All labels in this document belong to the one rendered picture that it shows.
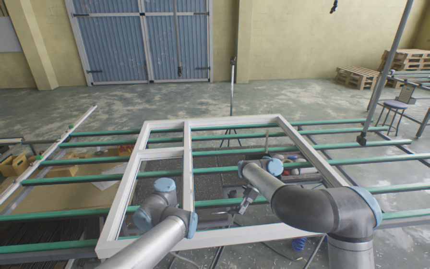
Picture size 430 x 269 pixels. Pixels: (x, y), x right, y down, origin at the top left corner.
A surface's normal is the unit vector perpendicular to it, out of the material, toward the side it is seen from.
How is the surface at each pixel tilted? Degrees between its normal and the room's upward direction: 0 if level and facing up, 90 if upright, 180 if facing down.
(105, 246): 0
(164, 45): 90
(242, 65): 90
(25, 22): 90
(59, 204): 0
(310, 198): 19
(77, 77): 90
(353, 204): 33
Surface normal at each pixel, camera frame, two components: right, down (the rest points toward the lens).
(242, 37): 0.10, 0.47
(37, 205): 0.00, -0.88
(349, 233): -0.49, -0.01
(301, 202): -0.49, -0.51
